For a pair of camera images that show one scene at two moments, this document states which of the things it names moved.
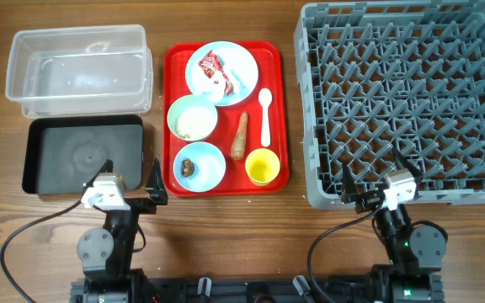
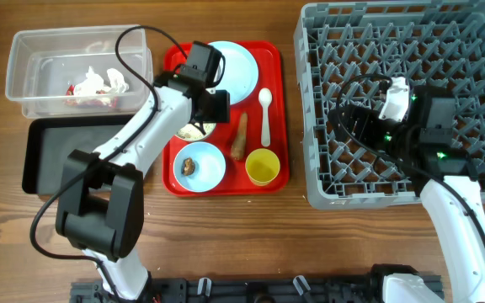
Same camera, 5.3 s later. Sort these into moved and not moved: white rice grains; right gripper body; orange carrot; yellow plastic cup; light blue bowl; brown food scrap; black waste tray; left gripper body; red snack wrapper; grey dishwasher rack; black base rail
Moved: left gripper body; red snack wrapper; right gripper body
Not moved: yellow plastic cup; orange carrot; black base rail; black waste tray; white rice grains; grey dishwasher rack; light blue bowl; brown food scrap
